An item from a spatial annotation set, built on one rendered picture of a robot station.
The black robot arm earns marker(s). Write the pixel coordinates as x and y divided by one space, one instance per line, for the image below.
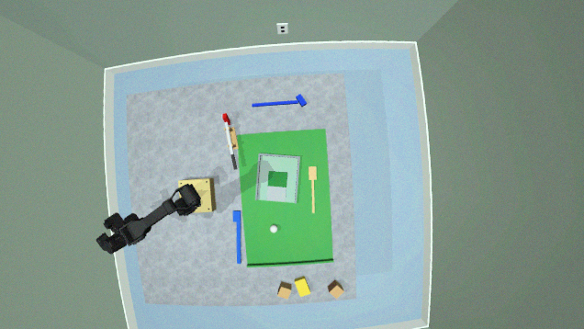
136 230

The green flat mat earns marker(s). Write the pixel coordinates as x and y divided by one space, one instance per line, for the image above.
301 235

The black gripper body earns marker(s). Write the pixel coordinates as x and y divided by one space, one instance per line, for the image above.
103 237

